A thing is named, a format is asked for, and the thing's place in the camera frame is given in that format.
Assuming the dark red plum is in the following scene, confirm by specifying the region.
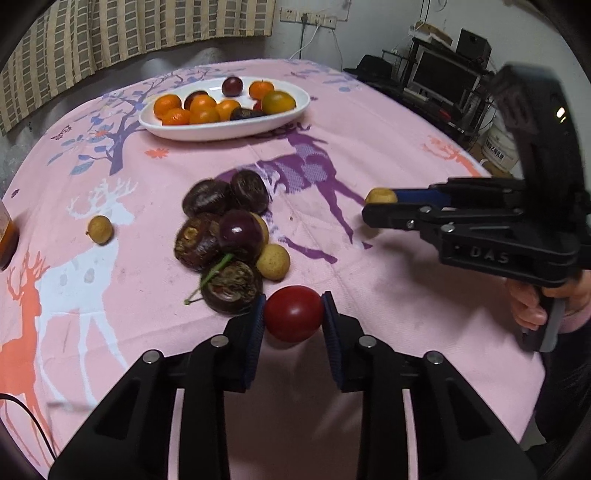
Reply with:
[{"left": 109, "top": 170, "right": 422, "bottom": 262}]
[{"left": 221, "top": 76, "right": 243, "bottom": 98}]

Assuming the small tan longan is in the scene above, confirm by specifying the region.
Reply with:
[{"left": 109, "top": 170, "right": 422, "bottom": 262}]
[{"left": 86, "top": 215, "right": 114, "bottom": 245}]

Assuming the checked beige curtain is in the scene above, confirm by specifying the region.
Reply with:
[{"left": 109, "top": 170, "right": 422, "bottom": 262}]
[{"left": 1, "top": 0, "right": 276, "bottom": 133}]

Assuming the black tv stand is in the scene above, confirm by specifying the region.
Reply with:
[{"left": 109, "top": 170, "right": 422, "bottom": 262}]
[{"left": 345, "top": 30, "right": 495, "bottom": 148}]

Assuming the large orange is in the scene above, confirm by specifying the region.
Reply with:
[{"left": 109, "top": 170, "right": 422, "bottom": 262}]
[{"left": 153, "top": 94, "right": 181, "bottom": 120}]

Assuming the cream lid drink tumbler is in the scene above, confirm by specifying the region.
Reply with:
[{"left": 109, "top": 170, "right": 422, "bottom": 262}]
[{"left": 0, "top": 201, "right": 19, "bottom": 270}]

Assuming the dark mangosteen with stem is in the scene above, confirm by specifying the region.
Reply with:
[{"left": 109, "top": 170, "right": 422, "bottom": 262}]
[{"left": 183, "top": 253, "right": 263, "bottom": 315}]

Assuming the green yellow tangerine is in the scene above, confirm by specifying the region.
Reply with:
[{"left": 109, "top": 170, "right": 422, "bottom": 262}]
[{"left": 260, "top": 90, "right": 297, "bottom": 115}]

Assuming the person's right hand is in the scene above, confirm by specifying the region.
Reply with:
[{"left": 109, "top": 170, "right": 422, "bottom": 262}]
[{"left": 504, "top": 269, "right": 591, "bottom": 334}]

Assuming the white oval plate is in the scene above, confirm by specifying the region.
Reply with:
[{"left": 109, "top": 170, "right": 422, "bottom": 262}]
[{"left": 139, "top": 76, "right": 311, "bottom": 142}]

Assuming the red cherry tomato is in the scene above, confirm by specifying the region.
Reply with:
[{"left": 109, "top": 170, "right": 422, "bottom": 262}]
[{"left": 263, "top": 285, "right": 325, "bottom": 343}]

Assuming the white plastic bucket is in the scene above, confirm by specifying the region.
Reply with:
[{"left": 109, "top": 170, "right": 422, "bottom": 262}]
[{"left": 482, "top": 116, "right": 519, "bottom": 173}]

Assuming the dark mangosteen back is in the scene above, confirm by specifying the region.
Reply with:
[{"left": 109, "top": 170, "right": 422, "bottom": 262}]
[{"left": 181, "top": 179, "right": 232, "bottom": 218}]

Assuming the wall power strip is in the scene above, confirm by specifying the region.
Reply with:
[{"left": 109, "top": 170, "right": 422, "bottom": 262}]
[{"left": 280, "top": 7, "right": 339, "bottom": 30}]

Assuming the black television monitor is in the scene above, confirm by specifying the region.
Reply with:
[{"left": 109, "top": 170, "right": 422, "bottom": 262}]
[{"left": 411, "top": 50, "right": 481, "bottom": 110}]

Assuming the pink deer print tablecloth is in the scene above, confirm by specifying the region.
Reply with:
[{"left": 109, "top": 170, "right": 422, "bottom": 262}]
[{"left": 1, "top": 60, "right": 543, "bottom": 475}]

